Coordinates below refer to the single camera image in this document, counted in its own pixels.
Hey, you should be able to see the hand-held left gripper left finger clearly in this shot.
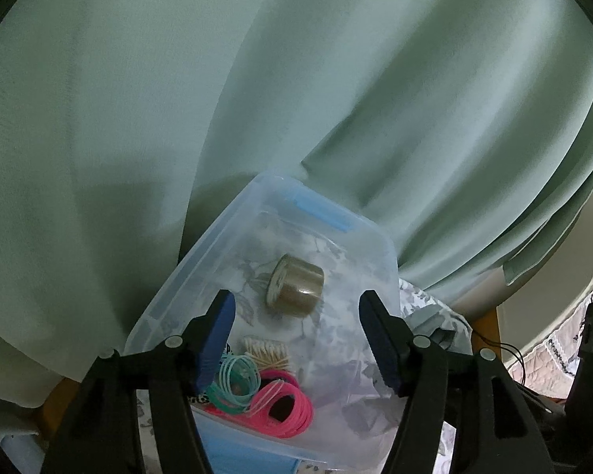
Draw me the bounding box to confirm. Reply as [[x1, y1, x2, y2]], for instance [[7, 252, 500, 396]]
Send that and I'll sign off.
[[40, 289, 237, 474]]

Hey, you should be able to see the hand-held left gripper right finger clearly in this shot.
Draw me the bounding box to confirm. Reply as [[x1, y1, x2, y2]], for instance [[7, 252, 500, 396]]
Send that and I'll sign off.
[[358, 289, 557, 474]]

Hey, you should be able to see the clear plastic storage container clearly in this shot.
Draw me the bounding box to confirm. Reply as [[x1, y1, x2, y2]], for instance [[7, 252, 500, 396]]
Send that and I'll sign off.
[[123, 172, 401, 472]]

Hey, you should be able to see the brown packing tape roll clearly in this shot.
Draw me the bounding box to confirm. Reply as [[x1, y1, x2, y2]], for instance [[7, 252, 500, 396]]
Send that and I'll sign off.
[[264, 253, 324, 318]]

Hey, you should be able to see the pink white teal spring coil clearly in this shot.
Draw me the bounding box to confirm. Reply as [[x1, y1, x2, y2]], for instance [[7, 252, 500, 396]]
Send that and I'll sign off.
[[205, 353, 314, 438]]

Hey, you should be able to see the white lace cloth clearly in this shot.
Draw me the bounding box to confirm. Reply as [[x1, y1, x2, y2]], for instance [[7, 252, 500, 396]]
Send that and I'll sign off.
[[508, 267, 593, 388]]

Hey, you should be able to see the cotton swab pack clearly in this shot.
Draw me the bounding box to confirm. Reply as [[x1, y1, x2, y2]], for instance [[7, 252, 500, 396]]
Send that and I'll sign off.
[[242, 336, 293, 371]]

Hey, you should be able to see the green curtain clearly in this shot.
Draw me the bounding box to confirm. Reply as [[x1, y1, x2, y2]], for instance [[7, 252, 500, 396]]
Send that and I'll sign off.
[[0, 0, 593, 408]]

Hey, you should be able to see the black cable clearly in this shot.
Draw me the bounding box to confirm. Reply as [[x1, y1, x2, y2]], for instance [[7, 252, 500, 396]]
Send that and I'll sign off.
[[474, 336, 549, 406]]

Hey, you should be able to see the wooden post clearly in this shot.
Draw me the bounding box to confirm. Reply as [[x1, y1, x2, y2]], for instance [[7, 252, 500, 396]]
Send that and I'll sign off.
[[36, 378, 80, 441], [472, 306, 506, 356]]

